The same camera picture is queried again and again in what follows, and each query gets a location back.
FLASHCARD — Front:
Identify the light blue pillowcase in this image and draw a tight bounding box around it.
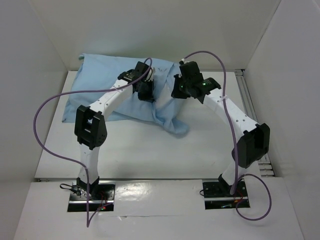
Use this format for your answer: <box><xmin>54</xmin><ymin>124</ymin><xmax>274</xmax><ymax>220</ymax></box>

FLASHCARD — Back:
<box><xmin>61</xmin><ymin>53</ymin><xmax>189</xmax><ymax>135</ymax></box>

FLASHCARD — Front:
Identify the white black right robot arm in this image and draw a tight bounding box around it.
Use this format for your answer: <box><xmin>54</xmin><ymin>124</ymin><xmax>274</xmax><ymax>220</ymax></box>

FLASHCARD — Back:
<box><xmin>171</xmin><ymin>61</ymin><xmax>270</xmax><ymax>196</ymax></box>

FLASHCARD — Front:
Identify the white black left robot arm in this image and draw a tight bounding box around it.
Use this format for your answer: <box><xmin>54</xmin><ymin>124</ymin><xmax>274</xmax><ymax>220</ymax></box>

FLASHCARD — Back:
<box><xmin>74</xmin><ymin>61</ymin><xmax>155</xmax><ymax>200</ymax></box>

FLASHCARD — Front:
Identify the aluminium frame rail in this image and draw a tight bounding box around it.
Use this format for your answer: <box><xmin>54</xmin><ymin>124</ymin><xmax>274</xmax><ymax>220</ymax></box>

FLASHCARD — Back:
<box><xmin>235</xmin><ymin>69</ymin><xmax>276</xmax><ymax>178</ymax></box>

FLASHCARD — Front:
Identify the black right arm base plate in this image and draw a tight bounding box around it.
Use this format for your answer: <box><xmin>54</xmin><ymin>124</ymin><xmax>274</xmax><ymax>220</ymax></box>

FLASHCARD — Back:
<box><xmin>199</xmin><ymin>179</ymin><xmax>250</xmax><ymax>210</ymax></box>

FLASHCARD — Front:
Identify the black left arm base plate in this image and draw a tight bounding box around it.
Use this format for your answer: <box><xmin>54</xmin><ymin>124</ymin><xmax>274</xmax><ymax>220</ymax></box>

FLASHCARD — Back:
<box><xmin>67</xmin><ymin>181</ymin><xmax>116</xmax><ymax>213</ymax></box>

